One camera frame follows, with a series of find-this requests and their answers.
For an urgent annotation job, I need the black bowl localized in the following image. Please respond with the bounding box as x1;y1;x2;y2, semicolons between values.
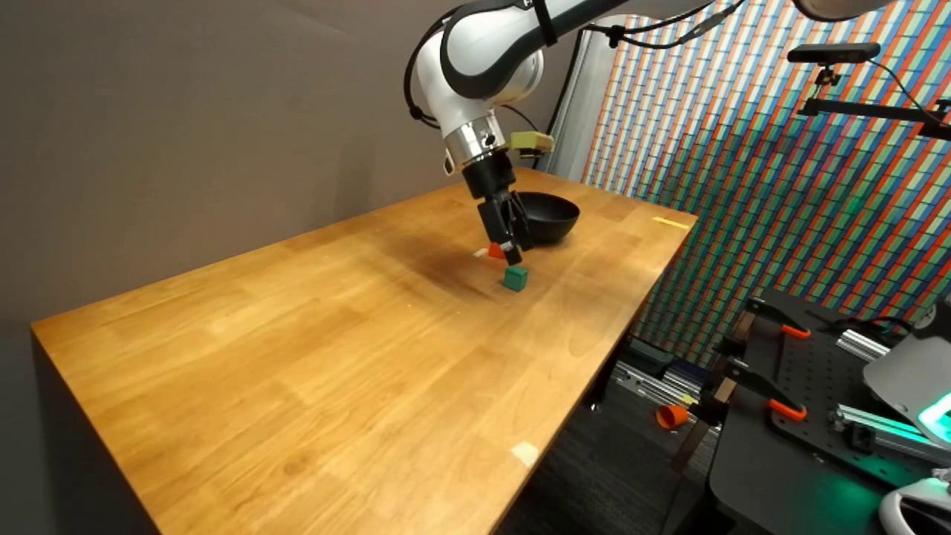
514;192;584;249

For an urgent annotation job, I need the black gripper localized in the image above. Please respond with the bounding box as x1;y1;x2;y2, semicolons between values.
462;153;532;269

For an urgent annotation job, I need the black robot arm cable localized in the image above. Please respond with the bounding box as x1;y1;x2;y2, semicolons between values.
584;0;746;52

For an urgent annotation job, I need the white rounded device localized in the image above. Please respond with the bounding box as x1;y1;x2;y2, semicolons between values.
876;474;951;535

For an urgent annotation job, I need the black wall cable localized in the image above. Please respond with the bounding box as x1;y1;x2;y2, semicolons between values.
532;56;590;174

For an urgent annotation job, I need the aluminium extrusion bar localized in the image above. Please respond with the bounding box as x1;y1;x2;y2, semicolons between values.
830;398;951;469
836;325;894;362

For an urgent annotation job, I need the black clamp orange handle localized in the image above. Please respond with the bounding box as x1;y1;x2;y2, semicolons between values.
707;359;812;428
740;297;814;345

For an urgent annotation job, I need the white curtain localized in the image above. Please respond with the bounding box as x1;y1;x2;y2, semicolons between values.
538;28;633;187

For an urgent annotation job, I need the colourful patterned backdrop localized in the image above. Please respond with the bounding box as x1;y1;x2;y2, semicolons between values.
578;0;951;370

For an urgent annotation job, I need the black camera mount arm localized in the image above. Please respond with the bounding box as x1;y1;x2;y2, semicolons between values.
798;62;951;142

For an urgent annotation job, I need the black perforated breadboard table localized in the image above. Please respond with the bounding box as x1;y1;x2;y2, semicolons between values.
707;293;951;535

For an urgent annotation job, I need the green cube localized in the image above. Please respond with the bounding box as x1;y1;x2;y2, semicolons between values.
499;261;532;294

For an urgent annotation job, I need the white tape patch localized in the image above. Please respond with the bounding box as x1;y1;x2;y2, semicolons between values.
508;440;545;469

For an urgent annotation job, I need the black stereo camera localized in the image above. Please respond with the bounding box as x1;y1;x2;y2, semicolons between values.
786;38;882;68

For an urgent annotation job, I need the orange clamp knob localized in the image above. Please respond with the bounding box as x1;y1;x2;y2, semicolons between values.
655;398;695;432

